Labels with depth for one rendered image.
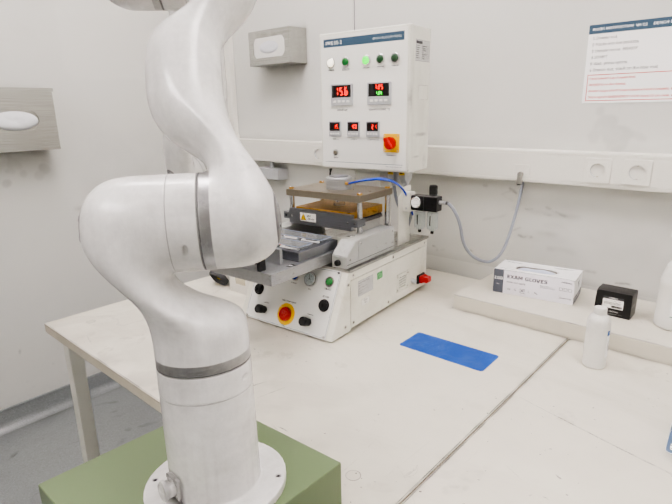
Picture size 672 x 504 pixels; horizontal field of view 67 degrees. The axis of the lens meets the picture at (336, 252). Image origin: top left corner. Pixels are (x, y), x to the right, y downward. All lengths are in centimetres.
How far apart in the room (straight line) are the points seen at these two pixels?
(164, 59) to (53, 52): 190
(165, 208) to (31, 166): 197
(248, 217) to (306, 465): 38
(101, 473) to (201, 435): 23
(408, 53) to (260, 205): 104
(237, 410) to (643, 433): 77
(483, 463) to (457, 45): 135
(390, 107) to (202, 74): 96
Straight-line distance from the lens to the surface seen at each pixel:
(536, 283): 160
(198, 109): 67
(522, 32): 179
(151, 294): 62
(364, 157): 165
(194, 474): 71
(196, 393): 66
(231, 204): 59
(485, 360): 131
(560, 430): 110
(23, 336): 267
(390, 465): 95
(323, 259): 135
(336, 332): 136
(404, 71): 157
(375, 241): 145
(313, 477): 77
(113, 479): 85
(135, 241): 61
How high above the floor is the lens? 134
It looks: 16 degrees down
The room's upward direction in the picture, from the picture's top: 1 degrees counter-clockwise
